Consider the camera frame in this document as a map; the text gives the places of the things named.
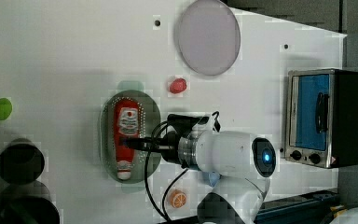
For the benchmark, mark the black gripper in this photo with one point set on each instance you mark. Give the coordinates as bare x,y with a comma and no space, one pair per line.
177,146

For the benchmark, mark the red ketchup bottle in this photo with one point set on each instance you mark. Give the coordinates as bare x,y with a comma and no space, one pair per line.
126,124

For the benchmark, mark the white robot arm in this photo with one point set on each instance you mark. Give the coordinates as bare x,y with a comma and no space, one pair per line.
243,161

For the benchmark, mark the green oval strainer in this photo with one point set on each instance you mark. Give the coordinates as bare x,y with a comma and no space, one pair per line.
144,164

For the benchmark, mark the toy orange slice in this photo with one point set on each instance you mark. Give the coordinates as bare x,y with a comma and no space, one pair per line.
177,199

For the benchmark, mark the red toy strawberry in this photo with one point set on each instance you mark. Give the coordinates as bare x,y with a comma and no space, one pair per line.
177,86

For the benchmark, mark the blue cup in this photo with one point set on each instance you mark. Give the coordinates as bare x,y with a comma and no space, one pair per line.
211,178

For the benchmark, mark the black cylinder upper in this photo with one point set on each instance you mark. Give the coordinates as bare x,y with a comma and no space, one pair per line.
21,162

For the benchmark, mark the black cylinder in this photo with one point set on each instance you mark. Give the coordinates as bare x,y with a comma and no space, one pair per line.
28,204
21,162

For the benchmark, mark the black cylinder lower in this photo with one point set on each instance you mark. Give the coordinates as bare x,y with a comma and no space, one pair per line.
28,204

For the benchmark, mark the grey round plate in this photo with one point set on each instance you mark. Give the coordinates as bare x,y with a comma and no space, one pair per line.
209,37

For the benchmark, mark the green round ball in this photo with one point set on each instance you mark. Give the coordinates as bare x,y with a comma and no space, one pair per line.
5,108

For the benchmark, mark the silver black toaster oven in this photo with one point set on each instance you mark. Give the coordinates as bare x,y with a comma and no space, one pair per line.
322,118

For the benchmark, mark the yellow red clamp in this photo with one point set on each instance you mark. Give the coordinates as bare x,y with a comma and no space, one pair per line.
338,210

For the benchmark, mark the blue metal frame rail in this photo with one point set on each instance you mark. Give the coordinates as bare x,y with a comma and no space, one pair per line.
310,208

